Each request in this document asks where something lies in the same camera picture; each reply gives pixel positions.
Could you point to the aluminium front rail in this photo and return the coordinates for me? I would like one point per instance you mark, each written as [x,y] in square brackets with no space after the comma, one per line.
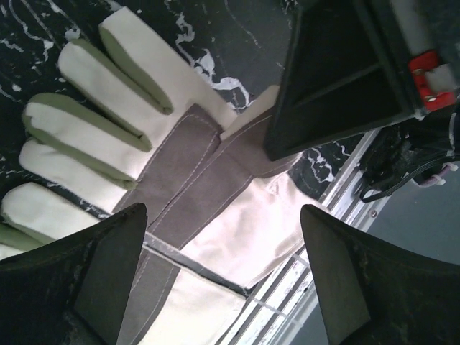
[277,309]

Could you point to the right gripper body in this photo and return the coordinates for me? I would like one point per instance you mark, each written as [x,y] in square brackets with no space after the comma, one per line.
[417,43]

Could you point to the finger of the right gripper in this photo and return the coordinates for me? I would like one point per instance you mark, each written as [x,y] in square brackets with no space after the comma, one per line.
[346,73]

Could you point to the white grey glove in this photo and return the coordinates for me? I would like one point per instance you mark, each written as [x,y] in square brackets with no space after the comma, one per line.
[163,137]

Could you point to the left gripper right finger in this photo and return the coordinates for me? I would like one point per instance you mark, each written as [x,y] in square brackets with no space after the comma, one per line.
[373,292]

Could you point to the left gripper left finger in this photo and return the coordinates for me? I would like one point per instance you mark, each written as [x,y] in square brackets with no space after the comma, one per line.
[74,290]

